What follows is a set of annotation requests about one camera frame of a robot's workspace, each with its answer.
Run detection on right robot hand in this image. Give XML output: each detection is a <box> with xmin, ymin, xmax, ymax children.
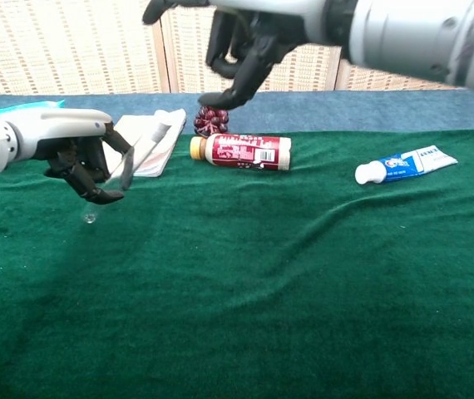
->
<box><xmin>142</xmin><ymin>0</ymin><xmax>346</xmax><ymax>111</ymax></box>

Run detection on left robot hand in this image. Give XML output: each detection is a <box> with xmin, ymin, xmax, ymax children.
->
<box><xmin>10</xmin><ymin>108</ymin><xmax>134</xmax><ymax>205</ymax></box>

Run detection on clear glass test tube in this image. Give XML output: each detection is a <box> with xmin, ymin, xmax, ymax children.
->
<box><xmin>81</xmin><ymin>121</ymin><xmax>173</xmax><ymax>224</ymax></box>

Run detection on blue white toothpaste tube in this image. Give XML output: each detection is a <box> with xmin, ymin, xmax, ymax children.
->
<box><xmin>354</xmin><ymin>145</ymin><xmax>459</xmax><ymax>185</ymax></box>

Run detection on teal snack bag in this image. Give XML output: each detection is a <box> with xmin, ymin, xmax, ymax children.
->
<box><xmin>0</xmin><ymin>99</ymin><xmax>67</xmax><ymax>116</ymax></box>

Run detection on cream paper notebook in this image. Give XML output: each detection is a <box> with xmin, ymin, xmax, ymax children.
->
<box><xmin>106</xmin><ymin>108</ymin><xmax>188</xmax><ymax>179</ymax></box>

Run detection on woven folding screen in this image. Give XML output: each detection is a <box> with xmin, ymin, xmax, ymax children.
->
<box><xmin>0</xmin><ymin>0</ymin><xmax>474</xmax><ymax>97</ymax></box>

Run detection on dark red grape bunch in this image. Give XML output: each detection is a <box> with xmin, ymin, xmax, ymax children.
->
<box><xmin>193</xmin><ymin>106</ymin><xmax>230</xmax><ymax>139</ymax></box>

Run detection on blue table cover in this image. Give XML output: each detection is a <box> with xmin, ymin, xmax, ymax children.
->
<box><xmin>0</xmin><ymin>89</ymin><xmax>474</xmax><ymax>140</ymax></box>

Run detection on red label drink bottle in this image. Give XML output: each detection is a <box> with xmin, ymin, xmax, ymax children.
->
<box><xmin>190</xmin><ymin>133</ymin><xmax>293</xmax><ymax>171</ymax></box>

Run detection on green velvet cloth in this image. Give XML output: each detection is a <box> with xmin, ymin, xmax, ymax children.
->
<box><xmin>0</xmin><ymin>129</ymin><xmax>474</xmax><ymax>399</ymax></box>

